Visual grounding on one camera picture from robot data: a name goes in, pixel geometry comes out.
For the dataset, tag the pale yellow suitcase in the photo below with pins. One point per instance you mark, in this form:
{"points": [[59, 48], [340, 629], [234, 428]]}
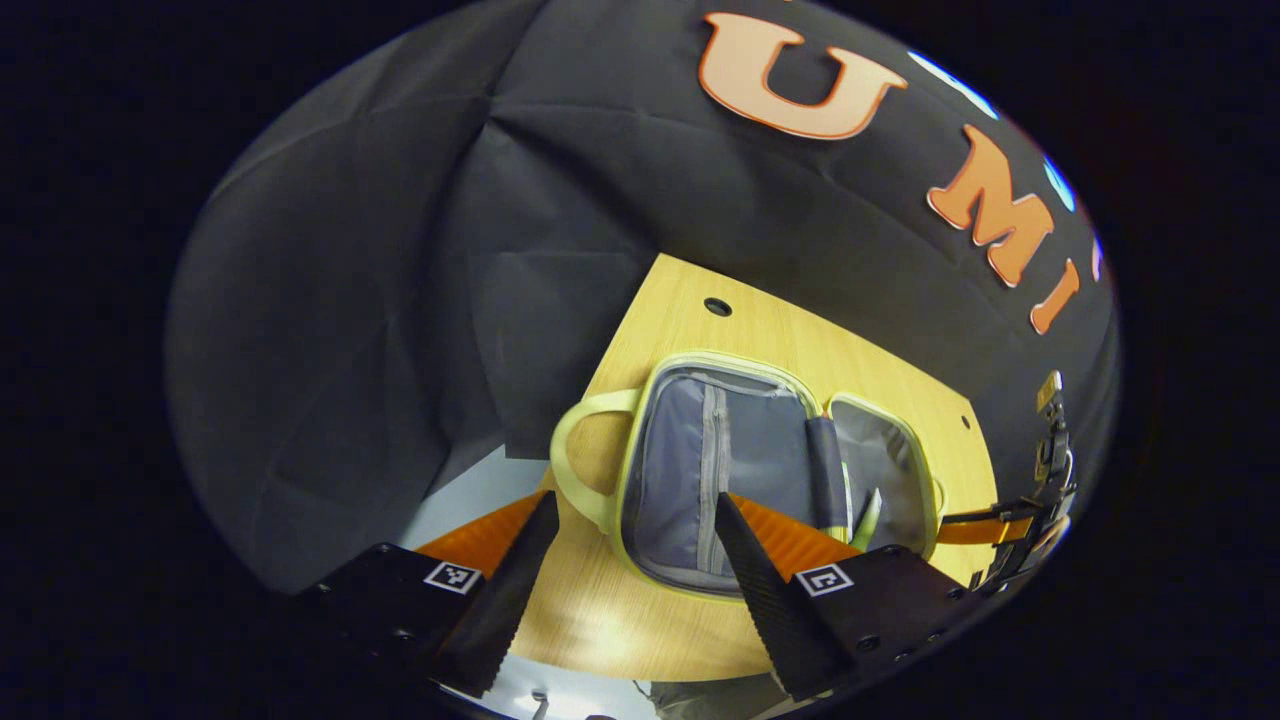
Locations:
{"points": [[760, 440]]}

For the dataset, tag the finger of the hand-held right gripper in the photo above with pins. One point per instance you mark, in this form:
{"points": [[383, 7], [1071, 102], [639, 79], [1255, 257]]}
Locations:
{"points": [[985, 526]]}

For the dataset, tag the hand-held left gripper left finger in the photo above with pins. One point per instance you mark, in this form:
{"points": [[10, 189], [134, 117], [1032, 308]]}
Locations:
{"points": [[510, 590]]}

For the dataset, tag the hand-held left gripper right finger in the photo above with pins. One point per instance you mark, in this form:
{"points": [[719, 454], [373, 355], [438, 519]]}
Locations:
{"points": [[760, 590]]}

